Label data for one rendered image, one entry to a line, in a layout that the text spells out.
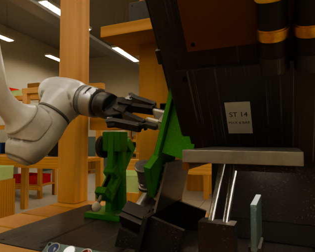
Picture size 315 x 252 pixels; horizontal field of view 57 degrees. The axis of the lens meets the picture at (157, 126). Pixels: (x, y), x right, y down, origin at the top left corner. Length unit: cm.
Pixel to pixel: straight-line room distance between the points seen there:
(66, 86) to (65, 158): 47
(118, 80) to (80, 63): 1088
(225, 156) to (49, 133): 54
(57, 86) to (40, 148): 19
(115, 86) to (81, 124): 1095
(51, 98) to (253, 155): 61
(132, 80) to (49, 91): 1105
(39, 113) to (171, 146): 37
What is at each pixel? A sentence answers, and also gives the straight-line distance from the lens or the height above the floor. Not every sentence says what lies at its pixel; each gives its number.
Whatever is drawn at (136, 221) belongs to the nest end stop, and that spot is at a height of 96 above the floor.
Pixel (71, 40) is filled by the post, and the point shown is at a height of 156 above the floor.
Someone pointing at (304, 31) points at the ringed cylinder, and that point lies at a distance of 45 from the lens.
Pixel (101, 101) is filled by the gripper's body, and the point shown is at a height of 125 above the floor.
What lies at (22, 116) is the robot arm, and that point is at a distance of 81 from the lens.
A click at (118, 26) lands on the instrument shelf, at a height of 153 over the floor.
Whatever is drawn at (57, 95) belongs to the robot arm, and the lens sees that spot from 87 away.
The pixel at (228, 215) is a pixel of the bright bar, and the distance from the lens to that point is 53.
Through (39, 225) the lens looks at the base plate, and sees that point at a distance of 94.
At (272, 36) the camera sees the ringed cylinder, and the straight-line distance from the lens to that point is 44.
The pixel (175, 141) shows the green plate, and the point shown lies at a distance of 63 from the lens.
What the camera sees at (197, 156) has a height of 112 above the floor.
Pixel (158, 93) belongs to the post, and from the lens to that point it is 106.
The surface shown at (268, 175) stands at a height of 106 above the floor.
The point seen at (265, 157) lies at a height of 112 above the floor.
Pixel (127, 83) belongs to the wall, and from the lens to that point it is 1198.
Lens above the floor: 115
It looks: 3 degrees up
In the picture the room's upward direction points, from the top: straight up
